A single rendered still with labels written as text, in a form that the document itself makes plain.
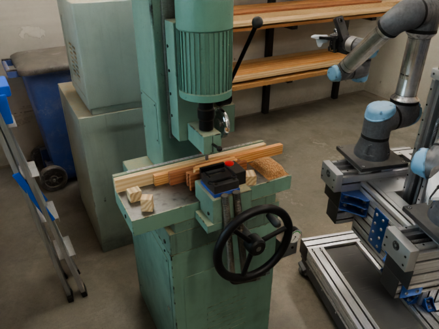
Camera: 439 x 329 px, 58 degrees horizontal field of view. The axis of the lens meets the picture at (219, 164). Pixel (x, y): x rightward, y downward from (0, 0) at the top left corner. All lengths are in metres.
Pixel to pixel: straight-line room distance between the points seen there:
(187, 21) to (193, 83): 0.18
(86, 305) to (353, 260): 1.40
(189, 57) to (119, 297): 1.44
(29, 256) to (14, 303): 0.37
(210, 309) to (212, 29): 1.05
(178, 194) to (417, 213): 0.83
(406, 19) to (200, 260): 1.16
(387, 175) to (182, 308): 1.05
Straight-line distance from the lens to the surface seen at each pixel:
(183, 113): 1.43
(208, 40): 1.21
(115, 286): 2.33
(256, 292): 1.75
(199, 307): 1.63
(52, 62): 2.90
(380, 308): 2.02
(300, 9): 3.81
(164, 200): 1.32
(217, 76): 1.25
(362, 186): 1.84
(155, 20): 1.42
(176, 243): 1.36
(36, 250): 2.71
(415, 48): 1.81
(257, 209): 1.18
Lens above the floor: 1.64
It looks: 29 degrees down
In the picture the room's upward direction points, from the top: straight up
